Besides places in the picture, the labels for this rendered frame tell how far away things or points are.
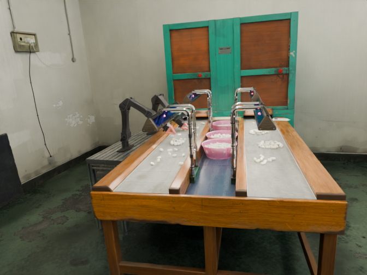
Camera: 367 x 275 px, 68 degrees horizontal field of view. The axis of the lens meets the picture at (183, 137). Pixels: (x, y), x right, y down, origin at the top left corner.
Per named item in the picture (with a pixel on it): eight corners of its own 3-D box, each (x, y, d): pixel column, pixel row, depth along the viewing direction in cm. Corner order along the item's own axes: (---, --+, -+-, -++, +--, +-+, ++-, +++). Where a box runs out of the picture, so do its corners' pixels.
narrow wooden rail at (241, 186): (235, 211, 130) (235, 191, 127) (238, 127, 301) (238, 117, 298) (247, 212, 129) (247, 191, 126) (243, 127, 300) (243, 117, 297)
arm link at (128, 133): (131, 138, 240) (130, 102, 231) (127, 140, 234) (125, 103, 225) (125, 137, 242) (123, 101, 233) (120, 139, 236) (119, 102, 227)
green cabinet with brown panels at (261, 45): (169, 112, 312) (162, 24, 288) (179, 105, 365) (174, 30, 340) (294, 109, 284) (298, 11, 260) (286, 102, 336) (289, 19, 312)
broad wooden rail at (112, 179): (96, 217, 148) (91, 186, 143) (173, 134, 318) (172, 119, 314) (116, 218, 145) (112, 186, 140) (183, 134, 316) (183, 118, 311)
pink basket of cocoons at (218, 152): (199, 160, 197) (199, 148, 195) (204, 149, 222) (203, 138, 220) (237, 161, 192) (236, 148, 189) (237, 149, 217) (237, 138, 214)
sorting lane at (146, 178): (113, 195, 141) (112, 191, 141) (183, 122, 312) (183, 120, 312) (169, 197, 135) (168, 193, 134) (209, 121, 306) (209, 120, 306)
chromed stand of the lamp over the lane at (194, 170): (163, 182, 164) (157, 109, 152) (171, 170, 182) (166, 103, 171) (194, 183, 160) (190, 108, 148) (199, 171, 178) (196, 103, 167)
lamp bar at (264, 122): (258, 131, 124) (258, 115, 122) (252, 108, 182) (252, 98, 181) (276, 130, 122) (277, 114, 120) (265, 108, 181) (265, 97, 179)
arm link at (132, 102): (158, 112, 226) (128, 94, 231) (153, 114, 218) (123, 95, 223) (152, 124, 231) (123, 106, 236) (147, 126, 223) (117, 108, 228)
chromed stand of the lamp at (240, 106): (231, 184, 155) (229, 107, 144) (232, 171, 174) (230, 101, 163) (265, 185, 151) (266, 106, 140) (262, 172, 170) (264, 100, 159)
